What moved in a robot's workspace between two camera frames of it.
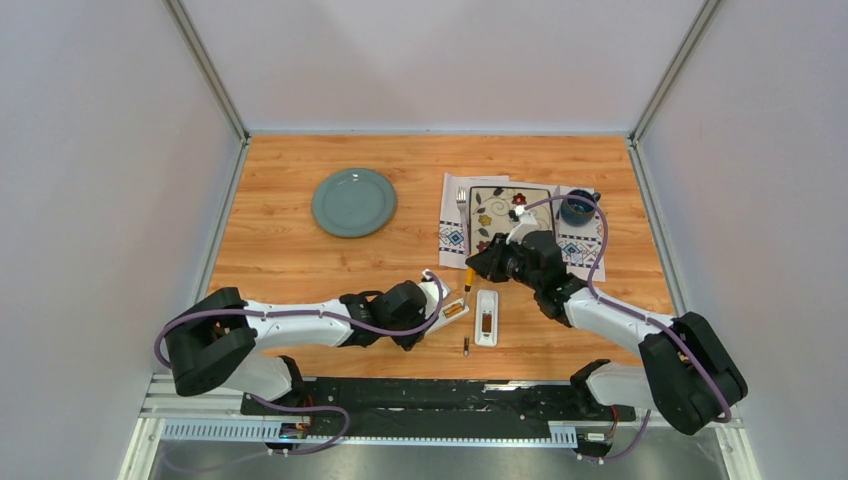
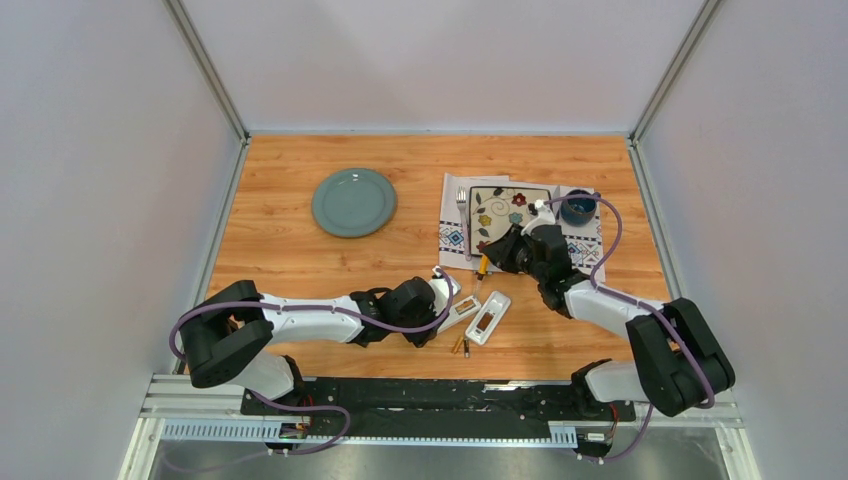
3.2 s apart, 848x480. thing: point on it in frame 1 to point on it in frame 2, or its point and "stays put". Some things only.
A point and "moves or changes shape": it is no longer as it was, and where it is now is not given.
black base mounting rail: (434, 409) stays put
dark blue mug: (579, 212) stays put
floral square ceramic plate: (490, 206) stays put
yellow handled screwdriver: (469, 282) moves or changes shape
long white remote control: (448, 313) moves or changes shape
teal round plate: (354, 203) stays put
